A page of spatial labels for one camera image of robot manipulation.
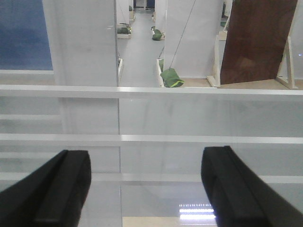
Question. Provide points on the blue door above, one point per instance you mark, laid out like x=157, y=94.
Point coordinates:
x=23, y=36

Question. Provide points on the white framed sliding glass door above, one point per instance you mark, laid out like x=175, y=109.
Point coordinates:
x=146, y=143

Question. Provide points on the green sandbag in corridor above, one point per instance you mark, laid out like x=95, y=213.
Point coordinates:
x=157, y=35

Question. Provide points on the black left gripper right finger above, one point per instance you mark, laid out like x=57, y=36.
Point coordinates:
x=239, y=197

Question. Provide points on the green sandbag near partition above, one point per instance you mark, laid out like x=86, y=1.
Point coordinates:
x=171, y=79

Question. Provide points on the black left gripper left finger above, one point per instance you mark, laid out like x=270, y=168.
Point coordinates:
x=51, y=196

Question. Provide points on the light wooden base board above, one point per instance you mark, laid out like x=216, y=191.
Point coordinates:
x=164, y=222

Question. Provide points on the brown wooden door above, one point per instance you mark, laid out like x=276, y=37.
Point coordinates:
x=256, y=38

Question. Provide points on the white brace by brown door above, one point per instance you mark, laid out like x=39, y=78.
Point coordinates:
x=285, y=74

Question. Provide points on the green sandbag far left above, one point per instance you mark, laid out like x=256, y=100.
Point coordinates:
x=124, y=29

